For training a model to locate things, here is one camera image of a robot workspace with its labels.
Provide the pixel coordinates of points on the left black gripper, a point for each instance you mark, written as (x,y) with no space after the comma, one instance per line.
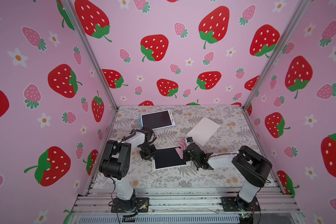
(149,157)

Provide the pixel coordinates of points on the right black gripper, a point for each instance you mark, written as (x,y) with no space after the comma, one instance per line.
(190,151)

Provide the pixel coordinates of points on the pink fluffy cloth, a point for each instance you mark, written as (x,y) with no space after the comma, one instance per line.
(181,148)

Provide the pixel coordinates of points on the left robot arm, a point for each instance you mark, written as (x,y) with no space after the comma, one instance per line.
(115,161)

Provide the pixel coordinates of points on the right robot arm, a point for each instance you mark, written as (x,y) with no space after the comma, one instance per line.
(252,166)

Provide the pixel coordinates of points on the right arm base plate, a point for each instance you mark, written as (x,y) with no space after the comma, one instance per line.
(236,204)

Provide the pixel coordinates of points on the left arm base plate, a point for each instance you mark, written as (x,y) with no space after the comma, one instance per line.
(136,204)

